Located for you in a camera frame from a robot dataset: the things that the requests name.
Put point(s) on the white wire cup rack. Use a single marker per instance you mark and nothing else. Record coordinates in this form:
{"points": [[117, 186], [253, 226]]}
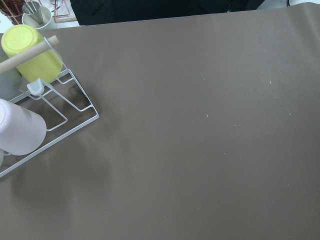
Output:
{"points": [[63, 103]]}

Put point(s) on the yellow cup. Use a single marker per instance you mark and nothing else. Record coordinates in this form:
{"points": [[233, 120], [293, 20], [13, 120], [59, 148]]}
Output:
{"points": [[41, 61]]}

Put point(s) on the black bracket device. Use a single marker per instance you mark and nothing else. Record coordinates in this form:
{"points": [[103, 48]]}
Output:
{"points": [[95, 12]]}

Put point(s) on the pink cup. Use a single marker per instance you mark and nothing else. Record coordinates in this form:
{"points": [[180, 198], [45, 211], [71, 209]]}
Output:
{"points": [[21, 130]]}

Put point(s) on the paper cup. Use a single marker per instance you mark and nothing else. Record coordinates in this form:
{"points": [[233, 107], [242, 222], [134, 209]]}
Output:
{"points": [[47, 20]]}

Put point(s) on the white cup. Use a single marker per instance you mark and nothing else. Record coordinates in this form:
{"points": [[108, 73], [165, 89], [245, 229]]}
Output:
{"points": [[1, 157]]}

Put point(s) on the steel jigger in cup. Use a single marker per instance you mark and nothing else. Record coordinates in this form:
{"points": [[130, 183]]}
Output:
{"points": [[33, 10]]}

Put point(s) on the grey cup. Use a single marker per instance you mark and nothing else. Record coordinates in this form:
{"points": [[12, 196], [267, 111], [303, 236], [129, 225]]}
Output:
{"points": [[10, 84]]}

